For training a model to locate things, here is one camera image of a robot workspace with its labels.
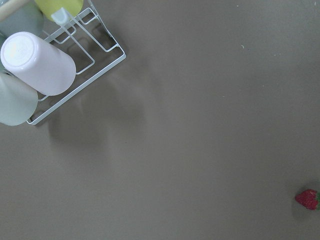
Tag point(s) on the yellow cup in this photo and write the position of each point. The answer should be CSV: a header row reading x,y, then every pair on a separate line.
x,y
49,7

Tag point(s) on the red strawberry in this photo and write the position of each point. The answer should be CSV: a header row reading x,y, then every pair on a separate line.
x,y
309,198

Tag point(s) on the grey cup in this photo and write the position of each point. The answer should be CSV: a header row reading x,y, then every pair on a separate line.
x,y
28,18

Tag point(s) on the mint cup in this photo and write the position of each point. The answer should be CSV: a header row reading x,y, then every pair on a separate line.
x,y
18,101

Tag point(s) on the white wire cup rack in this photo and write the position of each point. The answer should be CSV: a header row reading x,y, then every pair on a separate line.
x,y
92,47

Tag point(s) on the pink cup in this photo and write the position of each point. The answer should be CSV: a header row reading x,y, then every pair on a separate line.
x,y
38,63

